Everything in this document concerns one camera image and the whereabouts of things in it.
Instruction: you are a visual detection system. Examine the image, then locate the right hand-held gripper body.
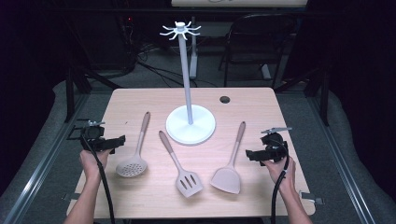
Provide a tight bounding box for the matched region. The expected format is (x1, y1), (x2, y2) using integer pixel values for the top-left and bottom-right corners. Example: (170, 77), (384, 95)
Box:
(260, 126), (293, 163)

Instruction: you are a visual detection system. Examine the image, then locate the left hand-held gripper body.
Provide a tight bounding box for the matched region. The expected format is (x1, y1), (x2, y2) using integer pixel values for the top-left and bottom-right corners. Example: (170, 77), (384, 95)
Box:
(79, 119), (108, 153)

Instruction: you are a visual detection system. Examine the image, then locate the beige perforated skimmer spoon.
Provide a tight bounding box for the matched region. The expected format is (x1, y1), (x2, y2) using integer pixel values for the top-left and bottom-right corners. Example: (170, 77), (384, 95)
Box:
(115, 111), (151, 178)

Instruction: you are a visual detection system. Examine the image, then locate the beige solid spatula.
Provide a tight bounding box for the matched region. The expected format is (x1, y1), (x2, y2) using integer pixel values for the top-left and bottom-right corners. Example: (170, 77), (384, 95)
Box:
(209, 120), (247, 195)

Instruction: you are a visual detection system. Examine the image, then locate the white utensil stand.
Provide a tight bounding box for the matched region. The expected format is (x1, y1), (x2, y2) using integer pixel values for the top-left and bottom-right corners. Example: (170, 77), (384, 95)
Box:
(159, 21), (217, 147)

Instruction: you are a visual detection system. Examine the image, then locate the beige slotted spatula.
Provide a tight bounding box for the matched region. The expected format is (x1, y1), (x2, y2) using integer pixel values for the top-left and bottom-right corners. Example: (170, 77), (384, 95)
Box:
(158, 130), (205, 199)

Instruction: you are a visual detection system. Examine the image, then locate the person's left hand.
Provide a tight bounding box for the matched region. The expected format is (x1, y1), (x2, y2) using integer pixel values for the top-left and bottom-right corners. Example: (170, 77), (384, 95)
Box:
(78, 148), (112, 185)

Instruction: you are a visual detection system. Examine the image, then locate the person's right hand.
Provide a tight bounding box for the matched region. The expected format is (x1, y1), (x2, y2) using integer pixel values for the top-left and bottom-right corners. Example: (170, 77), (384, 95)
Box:
(262, 154), (298, 196)

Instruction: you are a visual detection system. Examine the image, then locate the white table foot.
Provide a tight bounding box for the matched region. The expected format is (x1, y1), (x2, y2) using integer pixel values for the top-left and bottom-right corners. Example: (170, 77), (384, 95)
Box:
(260, 63), (273, 81)

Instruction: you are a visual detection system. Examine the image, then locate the dark equipment cabinet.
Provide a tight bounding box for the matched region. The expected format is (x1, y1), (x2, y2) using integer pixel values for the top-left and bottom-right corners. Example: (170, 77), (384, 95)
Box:
(78, 12), (138, 71)

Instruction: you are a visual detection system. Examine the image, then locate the black folding chair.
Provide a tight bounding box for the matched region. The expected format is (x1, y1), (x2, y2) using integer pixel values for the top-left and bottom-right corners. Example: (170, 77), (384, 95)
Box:
(218, 12), (299, 90)

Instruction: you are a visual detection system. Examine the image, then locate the white table leg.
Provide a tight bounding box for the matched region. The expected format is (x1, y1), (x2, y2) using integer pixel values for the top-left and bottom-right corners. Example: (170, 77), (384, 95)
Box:
(189, 16), (200, 80)

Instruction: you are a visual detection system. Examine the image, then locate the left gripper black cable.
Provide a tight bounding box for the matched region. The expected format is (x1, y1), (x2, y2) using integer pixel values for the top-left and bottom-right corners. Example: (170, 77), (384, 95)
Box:
(80, 136), (116, 224)

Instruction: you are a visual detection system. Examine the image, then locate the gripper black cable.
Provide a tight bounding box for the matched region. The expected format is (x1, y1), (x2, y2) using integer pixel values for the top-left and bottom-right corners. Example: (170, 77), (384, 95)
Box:
(270, 139), (291, 224)
(80, 136), (116, 224)

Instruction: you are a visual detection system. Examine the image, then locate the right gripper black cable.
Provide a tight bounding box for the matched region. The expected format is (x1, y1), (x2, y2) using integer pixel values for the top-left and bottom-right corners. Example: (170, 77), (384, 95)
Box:
(270, 139), (291, 224)

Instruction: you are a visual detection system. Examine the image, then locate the black metal frame post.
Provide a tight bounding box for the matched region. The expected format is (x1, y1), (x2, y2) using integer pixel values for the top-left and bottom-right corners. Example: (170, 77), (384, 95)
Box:
(64, 66), (76, 123)

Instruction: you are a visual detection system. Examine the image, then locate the grey metal table bracket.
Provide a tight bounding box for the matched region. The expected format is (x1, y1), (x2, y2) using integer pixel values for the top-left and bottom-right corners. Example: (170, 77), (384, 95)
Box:
(61, 192), (86, 202)
(298, 189), (326, 206)

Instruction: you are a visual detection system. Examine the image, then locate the aluminium floor rail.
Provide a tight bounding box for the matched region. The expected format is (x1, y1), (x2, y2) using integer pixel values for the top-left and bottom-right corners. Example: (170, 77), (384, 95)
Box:
(306, 92), (378, 224)
(0, 92), (91, 224)

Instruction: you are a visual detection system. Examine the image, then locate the bundle of floor cables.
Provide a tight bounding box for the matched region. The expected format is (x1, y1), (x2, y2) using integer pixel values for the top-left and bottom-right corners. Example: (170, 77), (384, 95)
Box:
(118, 15), (219, 89)

